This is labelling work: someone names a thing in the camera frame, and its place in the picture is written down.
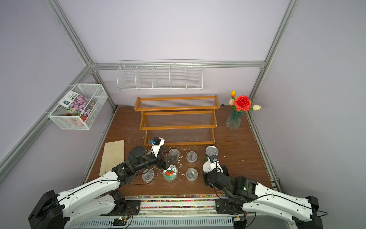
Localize clear jar dark seeds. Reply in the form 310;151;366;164
168;148;180;159

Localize strawberry seed can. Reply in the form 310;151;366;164
163;165;178;182

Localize clear jar purple label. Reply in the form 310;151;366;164
142;169;155;183
185;168;198;181

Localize watermelon seed can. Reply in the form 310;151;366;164
205;146;219;161

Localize clear jar red label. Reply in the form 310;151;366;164
186;151;198;164

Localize white seed can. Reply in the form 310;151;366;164
203;161;213;173

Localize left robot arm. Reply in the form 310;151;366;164
28;146;177;229

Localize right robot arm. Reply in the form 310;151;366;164
204;170;323;229

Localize wooden three-tier shelf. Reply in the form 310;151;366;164
134;95;220;146

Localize purple flower seed packet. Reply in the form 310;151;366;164
58;91;95;117

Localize cream work glove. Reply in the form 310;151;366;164
99;140;125;176

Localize blue glass vase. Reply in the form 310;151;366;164
226;109;244;130

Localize red artificial rose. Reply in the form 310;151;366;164
234;95;251;112

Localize white tulip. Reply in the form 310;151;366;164
252;105;261;111

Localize yellow tulip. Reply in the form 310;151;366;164
230;91;236;98

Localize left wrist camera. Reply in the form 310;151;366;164
150;137;165;157

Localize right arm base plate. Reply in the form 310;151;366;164
215;198;246;215

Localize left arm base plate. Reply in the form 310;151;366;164
102;199;141;216

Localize white wire wall rack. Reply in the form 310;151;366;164
116;59;204;91

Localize white wire basket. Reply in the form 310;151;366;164
49;84;108;130

